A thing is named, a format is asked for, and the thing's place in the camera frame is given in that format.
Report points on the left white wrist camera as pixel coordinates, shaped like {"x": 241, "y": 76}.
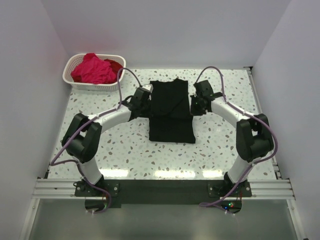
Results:
{"x": 148, "y": 87}

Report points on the dark red crumpled t shirt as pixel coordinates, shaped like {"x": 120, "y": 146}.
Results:
{"x": 116, "y": 68}

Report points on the black t shirt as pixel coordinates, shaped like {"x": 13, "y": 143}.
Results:
{"x": 171, "y": 120}

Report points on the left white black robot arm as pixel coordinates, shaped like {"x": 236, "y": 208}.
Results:
{"x": 82, "y": 138}

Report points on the pink crumpled t shirt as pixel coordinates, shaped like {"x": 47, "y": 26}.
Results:
{"x": 93, "y": 70}

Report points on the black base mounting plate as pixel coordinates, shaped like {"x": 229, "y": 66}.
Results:
{"x": 113, "y": 193}

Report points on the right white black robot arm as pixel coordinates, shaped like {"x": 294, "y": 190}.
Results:
{"x": 253, "y": 139}

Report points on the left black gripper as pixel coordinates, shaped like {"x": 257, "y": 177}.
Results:
{"x": 145, "y": 105}

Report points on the aluminium extrusion rail frame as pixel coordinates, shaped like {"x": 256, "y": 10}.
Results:
{"x": 252, "y": 210}

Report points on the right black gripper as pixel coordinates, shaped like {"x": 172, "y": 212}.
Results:
{"x": 196, "y": 105}

